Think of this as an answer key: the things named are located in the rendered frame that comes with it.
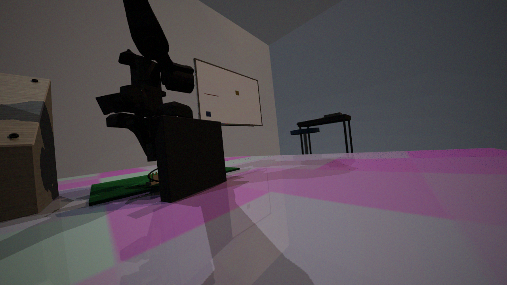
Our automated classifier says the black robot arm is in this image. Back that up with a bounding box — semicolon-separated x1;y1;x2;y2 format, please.
96;0;194;115

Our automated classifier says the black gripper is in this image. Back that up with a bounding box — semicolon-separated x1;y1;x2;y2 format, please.
106;80;193;156

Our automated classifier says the green circuit board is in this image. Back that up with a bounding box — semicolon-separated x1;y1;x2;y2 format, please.
89;175;159;206

